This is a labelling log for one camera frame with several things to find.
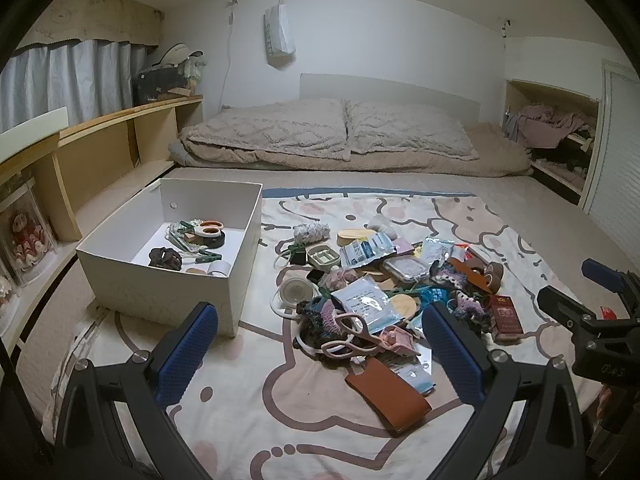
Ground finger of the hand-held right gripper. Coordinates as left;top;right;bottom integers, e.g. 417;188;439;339
581;258;640;318
537;285;632;380

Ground clear plastic container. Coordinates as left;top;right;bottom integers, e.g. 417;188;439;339
382;256;431;281

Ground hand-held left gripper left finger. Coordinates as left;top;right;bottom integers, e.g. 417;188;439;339
54;301;221;480

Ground closet shelf niche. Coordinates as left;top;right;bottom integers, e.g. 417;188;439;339
502;79;601;206

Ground beige bed mattress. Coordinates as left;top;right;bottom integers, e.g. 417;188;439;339
10;165;621;411

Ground white printed packet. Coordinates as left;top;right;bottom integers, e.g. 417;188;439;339
419;237;456;266

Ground pale green soap dish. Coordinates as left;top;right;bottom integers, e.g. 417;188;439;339
306;245;342;269

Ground white board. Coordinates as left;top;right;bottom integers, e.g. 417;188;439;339
0;106;68;136

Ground black bag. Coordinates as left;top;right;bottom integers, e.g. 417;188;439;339
131;66;193;107

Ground wooden shelf unit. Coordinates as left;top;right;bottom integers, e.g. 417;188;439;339
0;95;205;361

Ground white hat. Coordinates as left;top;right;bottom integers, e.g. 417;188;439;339
159;44;205;68

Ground multicolour crocheted piece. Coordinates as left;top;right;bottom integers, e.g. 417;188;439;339
295;297;351;341

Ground round wooden lid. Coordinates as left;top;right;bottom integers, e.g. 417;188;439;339
385;292;423;323

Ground clear plastic packet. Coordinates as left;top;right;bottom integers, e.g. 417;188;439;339
167;222;201;258

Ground purple crocheted piece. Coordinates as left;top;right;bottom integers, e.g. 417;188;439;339
452;291;493;331
429;259;466;286

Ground framed doll display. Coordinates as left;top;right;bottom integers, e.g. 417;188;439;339
0;180;58;286

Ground white storage box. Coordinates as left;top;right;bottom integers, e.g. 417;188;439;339
76;178;264;338

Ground brown leather pouch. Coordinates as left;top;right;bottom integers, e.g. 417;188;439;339
345;357;432;433

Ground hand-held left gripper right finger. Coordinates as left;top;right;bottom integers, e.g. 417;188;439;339
421;302;586;480

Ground beige quilted pillow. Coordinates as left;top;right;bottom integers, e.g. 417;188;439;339
345;100;476;161
179;97;351;162

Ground teal packet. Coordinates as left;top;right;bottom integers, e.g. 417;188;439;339
417;285;458;311

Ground white tissue wad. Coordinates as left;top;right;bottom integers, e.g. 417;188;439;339
367;214;398;236

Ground grey curtain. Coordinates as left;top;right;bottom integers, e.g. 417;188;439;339
0;39;158;136

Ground patterned cloth roll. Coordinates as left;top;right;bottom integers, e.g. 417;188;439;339
292;221;332;245

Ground beige folded duvet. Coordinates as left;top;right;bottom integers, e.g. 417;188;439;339
167;122;533;177

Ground beige curtain valance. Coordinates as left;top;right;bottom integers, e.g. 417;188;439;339
15;0;165;51

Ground clear round container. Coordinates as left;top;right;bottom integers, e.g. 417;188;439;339
277;276;313;311

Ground pile of clothes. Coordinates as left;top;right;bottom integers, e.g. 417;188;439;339
502;102;598;186

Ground dark hair claw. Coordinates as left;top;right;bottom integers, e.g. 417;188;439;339
148;246;183;271

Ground flat wooden piece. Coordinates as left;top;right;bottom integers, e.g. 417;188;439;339
357;270;396;291

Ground oval wooden box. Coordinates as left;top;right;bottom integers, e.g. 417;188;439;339
336;228;383;247

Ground printed cartoon blanket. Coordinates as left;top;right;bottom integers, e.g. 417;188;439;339
42;187;608;480

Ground blue and white packet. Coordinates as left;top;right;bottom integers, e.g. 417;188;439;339
340;234;396;267

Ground orange-handled scissors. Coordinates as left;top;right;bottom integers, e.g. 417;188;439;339
172;219;226;241

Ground clear face mask packet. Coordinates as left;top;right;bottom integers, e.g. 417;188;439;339
387;342;435;395
330;280;401;328

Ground white hanging bag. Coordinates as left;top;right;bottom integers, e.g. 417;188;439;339
263;2;297;67

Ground pink scissors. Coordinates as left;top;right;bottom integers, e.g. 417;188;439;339
320;312;418;358

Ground brown leather strap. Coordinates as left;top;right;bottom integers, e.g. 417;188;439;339
447;257;493;295

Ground pale flower bunch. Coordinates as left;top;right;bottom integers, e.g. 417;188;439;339
187;57;207;93

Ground red box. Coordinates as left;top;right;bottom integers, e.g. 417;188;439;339
487;294;525;343

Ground white plastic hoop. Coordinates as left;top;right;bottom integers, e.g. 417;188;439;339
292;330;326;356

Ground white wall cable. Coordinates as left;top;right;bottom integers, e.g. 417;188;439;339
220;0;238;111

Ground white louvered door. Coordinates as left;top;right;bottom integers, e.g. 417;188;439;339
582;60;640;241

